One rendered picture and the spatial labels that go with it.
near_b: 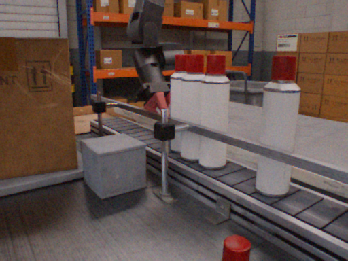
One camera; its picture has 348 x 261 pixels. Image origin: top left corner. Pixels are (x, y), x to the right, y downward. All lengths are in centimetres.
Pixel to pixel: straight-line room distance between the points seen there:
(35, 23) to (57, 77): 381
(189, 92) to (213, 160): 13
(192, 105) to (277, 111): 19
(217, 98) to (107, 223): 27
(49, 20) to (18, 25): 42
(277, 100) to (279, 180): 12
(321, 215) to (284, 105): 16
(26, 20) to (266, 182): 415
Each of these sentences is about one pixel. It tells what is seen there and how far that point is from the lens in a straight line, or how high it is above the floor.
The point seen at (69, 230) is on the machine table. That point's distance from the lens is 47.
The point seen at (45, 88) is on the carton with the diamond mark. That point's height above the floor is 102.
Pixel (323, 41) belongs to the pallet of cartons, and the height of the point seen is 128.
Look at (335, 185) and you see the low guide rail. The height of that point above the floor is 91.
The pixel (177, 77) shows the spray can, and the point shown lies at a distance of 59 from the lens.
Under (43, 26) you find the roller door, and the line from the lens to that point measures 441.
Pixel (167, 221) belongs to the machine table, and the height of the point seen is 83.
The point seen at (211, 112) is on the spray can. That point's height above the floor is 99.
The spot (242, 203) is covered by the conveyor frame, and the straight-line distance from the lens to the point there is 46.
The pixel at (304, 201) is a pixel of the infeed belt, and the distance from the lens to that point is 46.
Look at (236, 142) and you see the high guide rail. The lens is 45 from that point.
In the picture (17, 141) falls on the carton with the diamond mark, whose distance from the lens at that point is 62.
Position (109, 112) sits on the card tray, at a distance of 128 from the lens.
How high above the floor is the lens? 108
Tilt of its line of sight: 15 degrees down
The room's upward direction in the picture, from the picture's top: straight up
